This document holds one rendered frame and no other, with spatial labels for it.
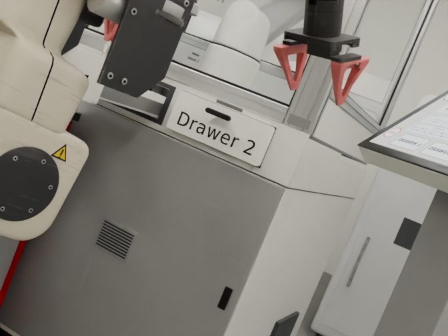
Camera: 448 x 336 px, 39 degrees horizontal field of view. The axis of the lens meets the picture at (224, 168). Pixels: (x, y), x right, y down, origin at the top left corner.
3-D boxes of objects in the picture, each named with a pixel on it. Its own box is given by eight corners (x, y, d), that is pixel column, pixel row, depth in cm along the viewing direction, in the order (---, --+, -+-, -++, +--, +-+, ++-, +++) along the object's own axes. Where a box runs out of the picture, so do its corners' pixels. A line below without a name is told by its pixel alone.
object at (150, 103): (93, 97, 147) (103, 72, 146) (13, 62, 156) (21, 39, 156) (171, 121, 184) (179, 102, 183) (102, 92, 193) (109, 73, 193)
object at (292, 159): (287, 187, 161) (310, 134, 160) (-1, 61, 199) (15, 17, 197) (355, 198, 249) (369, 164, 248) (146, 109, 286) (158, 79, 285)
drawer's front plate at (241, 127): (257, 167, 162) (274, 127, 161) (165, 127, 173) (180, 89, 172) (259, 167, 164) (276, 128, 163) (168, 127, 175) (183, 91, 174)
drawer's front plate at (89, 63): (92, 104, 144) (109, 59, 144) (1, 64, 155) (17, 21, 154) (96, 105, 146) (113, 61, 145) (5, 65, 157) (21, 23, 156)
